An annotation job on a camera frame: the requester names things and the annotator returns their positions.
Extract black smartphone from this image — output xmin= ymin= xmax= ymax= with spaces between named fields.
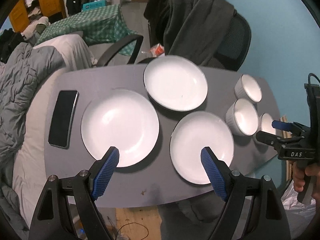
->
xmin=48 ymin=90 xmax=79 ymax=149

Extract right hand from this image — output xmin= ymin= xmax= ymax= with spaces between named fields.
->
xmin=292 ymin=162 xmax=319 ymax=203

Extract white plate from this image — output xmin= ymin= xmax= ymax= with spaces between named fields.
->
xmin=170 ymin=111 xmax=234 ymax=185
xmin=143 ymin=55 xmax=208 ymax=112
xmin=81 ymin=89 xmax=159 ymax=168

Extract teal storage box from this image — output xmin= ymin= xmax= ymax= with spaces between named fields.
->
xmin=82 ymin=0 xmax=107 ymax=11

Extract wooden louvred wardrobe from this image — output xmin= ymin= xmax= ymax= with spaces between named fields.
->
xmin=9 ymin=0 xmax=66 ymax=32

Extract white ribbed bowl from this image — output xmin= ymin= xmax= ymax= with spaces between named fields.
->
xmin=234 ymin=74 xmax=262 ymax=103
xmin=225 ymin=98 xmax=259 ymax=136
xmin=259 ymin=113 xmax=276 ymax=135

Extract green checkered tablecloth table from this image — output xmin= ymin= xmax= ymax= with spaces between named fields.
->
xmin=36 ymin=4 xmax=136 ymax=46

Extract black mesh office chair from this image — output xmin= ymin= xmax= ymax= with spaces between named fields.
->
xmin=97 ymin=12 xmax=251 ymax=72

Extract black clothes pile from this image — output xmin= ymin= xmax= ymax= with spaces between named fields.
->
xmin=0 ymin=28 xmax=24 ymax=63

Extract dark grey hoodie on chair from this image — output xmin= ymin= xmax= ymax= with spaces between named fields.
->
xmin=143 ymin=0 xmax=235 ymax=66

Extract orange plastic bag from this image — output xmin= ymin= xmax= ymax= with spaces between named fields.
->
xmin=150 ymin=43 xmax=164 ymax=57

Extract grey rumpled duvet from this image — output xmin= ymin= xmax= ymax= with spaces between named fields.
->
xmin=0 ymin=42 xmax=66 ymax=201

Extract wooden slats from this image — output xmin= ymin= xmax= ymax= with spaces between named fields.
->
xmin=280 ymin=114 xmax=295 ymax=181

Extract white plastic bag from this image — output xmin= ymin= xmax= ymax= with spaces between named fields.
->
xmin=281 ymin=181 xmax=316 ymax=239

